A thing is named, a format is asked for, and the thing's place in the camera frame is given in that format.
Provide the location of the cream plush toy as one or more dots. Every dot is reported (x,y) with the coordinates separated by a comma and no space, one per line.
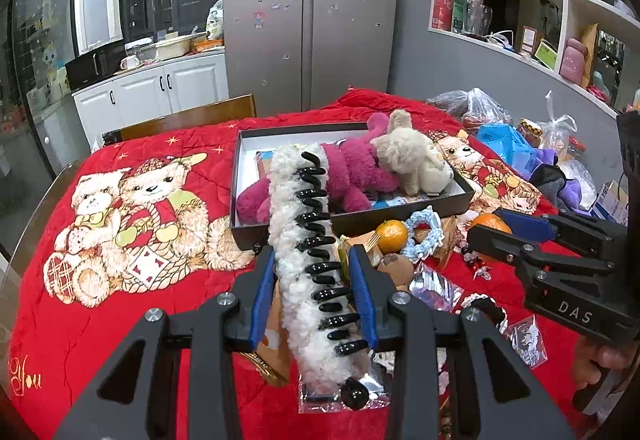
(407,150)

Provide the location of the black microwave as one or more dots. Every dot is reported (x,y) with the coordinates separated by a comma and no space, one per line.
(89,68)

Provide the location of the brown plush paw toy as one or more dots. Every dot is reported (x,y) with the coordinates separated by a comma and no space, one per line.
(395,268)

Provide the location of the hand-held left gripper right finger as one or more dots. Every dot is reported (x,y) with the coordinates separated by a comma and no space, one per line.
(362,295)

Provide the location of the black shallow box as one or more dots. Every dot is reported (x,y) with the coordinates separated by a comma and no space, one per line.
(290,232)

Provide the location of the white basin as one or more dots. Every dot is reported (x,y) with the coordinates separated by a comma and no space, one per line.
(173,48)

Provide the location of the red gift box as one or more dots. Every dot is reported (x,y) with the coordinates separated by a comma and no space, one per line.
(444,0)

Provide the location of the fluffy white hair claw clip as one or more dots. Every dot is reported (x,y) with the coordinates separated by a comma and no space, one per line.
(295,220)

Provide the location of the gold wrapped candy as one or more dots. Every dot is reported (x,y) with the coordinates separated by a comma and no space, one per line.
(367,242)

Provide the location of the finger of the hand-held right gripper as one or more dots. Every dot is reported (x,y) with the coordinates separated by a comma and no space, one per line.
(500,245)
(530,222)

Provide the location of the blue and white crochet scrunchie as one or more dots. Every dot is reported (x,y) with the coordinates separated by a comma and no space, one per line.
(422,232)

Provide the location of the clear plastic packet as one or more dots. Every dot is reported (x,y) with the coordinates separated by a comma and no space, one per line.
(320,395)

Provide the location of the tangerine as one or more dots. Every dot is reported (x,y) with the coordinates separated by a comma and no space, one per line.
(489,222)
(391,236)

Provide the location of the blue plastic bag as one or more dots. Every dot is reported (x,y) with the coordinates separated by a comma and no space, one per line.
(505,145)

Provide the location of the white kitchen cabinet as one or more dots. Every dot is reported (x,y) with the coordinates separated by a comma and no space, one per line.
(150,92)

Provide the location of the silver refrigerator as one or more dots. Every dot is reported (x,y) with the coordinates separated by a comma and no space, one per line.
(310,20)

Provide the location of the knotted clear plastic bag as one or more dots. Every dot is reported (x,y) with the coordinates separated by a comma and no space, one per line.
(565,140)

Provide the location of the red printed blanket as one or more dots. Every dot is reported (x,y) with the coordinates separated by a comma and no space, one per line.
(150,320)

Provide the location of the purple cloth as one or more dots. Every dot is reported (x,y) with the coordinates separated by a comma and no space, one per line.
(575,192)

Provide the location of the black and white scrunchie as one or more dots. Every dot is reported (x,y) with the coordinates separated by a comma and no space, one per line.
(484,306)

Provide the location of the glass sliding door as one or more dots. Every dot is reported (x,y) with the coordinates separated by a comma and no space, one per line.
(30,45)

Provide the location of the magenta plush toy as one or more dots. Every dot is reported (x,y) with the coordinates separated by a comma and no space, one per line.
(350,165)

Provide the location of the silver foil packet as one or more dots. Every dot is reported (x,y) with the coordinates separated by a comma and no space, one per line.
(435,289)

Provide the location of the clear bag of dark jewelry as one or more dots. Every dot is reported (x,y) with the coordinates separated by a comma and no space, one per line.
(525,339)

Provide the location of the printed picture cards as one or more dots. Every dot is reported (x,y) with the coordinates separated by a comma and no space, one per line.
(263,162)

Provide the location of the white mug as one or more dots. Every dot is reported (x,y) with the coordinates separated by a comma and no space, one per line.
(129,63)

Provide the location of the person's right hand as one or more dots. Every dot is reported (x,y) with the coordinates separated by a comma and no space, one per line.
(592,362)

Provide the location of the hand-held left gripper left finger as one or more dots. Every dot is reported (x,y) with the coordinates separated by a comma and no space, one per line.
(262,295)

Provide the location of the blue and white carton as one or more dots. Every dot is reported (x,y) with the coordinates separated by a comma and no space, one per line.
(610,202)

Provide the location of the white wall shelf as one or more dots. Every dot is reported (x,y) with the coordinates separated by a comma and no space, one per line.
(550,0)

